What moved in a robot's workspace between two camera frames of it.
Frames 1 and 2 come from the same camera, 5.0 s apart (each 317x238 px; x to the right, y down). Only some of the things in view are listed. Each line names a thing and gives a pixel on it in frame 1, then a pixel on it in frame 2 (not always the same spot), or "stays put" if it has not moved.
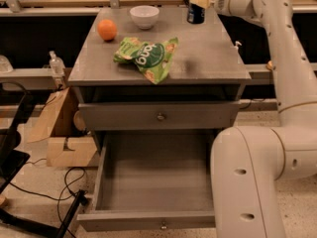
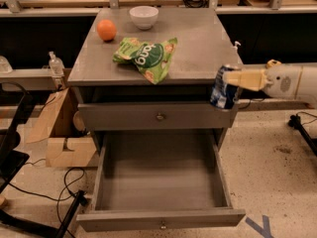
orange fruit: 107,30 stays put
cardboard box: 65,147 stays put
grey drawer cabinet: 148,69 stays put
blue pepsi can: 196,14 → 223,94
